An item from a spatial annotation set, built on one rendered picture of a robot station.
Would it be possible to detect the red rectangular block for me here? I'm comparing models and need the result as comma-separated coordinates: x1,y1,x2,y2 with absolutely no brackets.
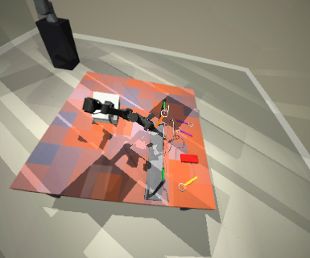
180,154,199,164

